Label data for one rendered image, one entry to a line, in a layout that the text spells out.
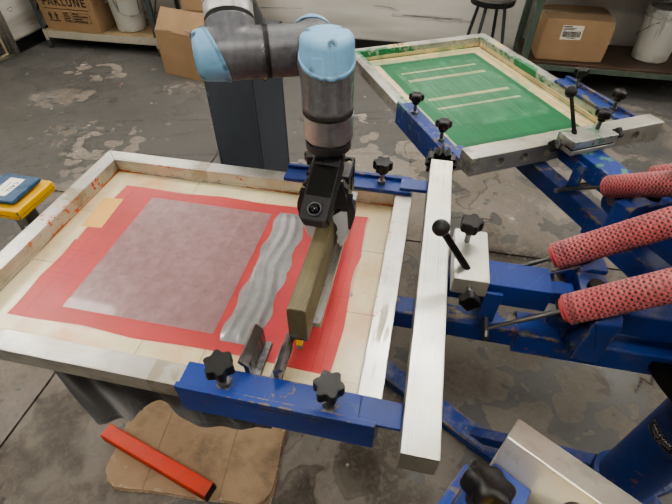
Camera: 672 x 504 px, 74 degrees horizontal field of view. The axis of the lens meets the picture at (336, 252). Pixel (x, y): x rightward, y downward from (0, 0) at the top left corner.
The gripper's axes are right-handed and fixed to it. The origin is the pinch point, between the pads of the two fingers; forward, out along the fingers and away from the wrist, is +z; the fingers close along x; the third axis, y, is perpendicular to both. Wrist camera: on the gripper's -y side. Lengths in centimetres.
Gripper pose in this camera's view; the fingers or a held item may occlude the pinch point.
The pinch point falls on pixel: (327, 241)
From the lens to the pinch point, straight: 81.0
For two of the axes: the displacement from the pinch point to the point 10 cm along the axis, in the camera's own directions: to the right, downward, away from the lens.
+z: 0.0, 7.1, 7.0
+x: -9.8, -1.5, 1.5
